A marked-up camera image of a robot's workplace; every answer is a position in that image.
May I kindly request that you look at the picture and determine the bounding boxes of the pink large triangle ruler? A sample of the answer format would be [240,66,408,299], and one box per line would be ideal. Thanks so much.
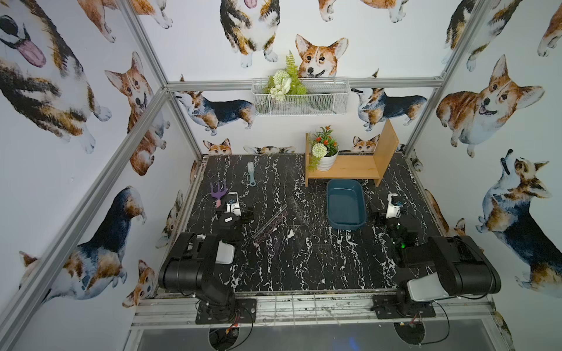
[252,227,284,265]

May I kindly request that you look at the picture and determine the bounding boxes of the pink straight stencil ruler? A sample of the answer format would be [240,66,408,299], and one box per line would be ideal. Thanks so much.
[252,205,288,240]

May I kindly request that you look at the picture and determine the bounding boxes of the wooden desk shelf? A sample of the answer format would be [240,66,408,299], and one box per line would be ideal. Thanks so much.
[304,121,399,187]

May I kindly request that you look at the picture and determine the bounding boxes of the green fern white flowers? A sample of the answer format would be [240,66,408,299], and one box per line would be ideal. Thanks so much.
[263,51,307,102]

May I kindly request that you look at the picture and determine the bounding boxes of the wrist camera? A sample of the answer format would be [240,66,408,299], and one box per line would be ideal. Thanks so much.
[225,192,241,216]
[386,193,403,219]

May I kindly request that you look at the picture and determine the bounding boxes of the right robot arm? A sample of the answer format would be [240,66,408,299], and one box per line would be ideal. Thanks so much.
[370,212,501,320]

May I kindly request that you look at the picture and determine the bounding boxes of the white wire wall basket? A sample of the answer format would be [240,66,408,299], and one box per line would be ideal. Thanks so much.
[251,78,351,116]

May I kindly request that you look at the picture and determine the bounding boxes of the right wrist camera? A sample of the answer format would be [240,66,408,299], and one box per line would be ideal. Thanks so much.
[386,193,403,219]

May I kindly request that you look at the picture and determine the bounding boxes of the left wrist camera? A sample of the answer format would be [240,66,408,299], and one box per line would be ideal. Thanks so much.
[225,192,241,216]

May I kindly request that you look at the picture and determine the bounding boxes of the potted flower white pot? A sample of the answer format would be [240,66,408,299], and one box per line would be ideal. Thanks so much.
[308,126,339,171]

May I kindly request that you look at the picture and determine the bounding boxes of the teal plastic storage box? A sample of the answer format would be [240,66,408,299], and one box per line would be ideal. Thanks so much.
[326,179,367,230]

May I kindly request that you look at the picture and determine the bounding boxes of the purple pink garden rake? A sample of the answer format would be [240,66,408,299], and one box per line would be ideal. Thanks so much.
[210,180,228,209]

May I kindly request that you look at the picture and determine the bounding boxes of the clear straight stencil ruler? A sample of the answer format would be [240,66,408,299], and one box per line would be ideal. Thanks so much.
[287,197,308,225]

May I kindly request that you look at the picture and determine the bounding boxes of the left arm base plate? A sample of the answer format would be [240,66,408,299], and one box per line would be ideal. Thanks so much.
[196,298,258,325]

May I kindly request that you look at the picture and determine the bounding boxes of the teal cleaning brush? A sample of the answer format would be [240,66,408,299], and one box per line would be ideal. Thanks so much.
[247,162,256,187]

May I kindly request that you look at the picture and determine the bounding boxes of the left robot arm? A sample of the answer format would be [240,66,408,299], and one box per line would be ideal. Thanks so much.
[158,208,254,325]

